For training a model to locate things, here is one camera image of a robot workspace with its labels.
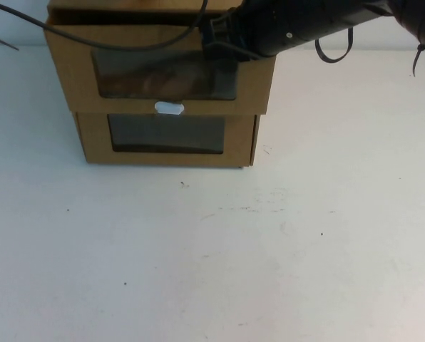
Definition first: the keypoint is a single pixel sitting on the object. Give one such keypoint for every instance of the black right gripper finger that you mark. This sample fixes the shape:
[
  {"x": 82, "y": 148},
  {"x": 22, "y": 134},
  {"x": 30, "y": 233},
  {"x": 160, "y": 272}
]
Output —
[{"x": 219, "y": 51}]

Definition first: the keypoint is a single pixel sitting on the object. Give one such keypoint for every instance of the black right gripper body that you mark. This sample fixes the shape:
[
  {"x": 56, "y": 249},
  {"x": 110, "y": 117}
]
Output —
[{"x": 226, "y": 32}]

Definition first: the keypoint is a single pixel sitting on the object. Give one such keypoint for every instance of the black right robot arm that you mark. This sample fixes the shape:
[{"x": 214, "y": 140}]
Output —
[{"x": 323, "y": 18}]

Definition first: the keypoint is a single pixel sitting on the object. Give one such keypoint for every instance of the cardboard drawer with smooth window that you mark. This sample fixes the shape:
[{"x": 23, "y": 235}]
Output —
[{"x": 95, "y": 142}]

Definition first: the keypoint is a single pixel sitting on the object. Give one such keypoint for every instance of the black zip tie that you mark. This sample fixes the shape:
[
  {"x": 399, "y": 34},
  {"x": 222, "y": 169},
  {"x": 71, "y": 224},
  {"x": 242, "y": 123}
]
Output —
[{"x": 416, "y": 60}]

